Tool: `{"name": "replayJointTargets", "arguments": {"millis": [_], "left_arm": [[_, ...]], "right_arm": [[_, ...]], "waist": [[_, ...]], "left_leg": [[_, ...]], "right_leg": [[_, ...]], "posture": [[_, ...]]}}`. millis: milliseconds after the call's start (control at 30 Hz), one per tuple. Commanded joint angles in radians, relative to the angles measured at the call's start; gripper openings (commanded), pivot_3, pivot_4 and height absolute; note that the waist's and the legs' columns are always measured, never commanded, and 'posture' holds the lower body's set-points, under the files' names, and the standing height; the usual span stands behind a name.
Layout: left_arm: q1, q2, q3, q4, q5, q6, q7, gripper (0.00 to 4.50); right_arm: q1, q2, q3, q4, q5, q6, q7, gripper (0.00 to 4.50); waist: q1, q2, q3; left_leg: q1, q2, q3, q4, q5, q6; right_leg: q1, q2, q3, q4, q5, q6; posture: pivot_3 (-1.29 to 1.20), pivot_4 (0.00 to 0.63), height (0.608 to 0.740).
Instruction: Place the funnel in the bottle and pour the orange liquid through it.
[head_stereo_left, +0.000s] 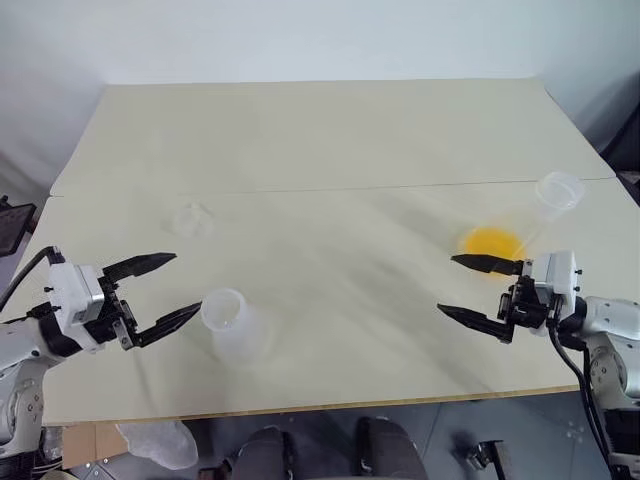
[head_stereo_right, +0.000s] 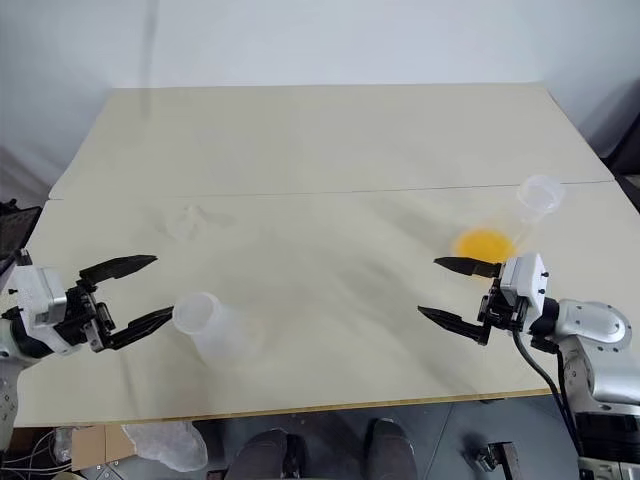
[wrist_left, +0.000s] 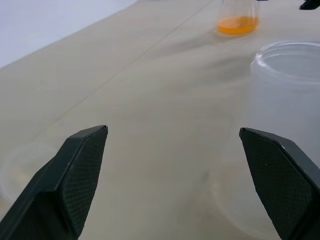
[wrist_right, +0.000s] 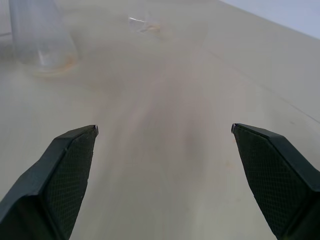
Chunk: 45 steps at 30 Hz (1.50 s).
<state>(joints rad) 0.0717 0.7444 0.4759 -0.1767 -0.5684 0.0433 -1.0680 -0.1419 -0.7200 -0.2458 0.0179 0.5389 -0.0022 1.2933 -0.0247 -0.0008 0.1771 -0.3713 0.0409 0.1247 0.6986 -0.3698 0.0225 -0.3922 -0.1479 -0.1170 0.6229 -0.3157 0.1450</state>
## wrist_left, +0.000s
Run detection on translucent white plastic jar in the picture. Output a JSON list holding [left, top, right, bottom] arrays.
[[249, 40, 320, 176]]

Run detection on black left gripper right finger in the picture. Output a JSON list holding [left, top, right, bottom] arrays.
[[239, 127, 320, 240]]

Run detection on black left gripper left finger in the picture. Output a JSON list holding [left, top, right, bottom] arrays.
[[0, 125, 109, 240]]

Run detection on glass flask with orange liquid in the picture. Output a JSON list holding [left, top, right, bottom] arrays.
[[216, 0, 261, 38]]

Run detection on clear round plastic dish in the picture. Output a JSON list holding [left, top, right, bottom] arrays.
[[208, 159, 278, 238]]

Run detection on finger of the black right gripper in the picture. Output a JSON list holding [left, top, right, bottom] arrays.
[[299, 0, 320, 11]]

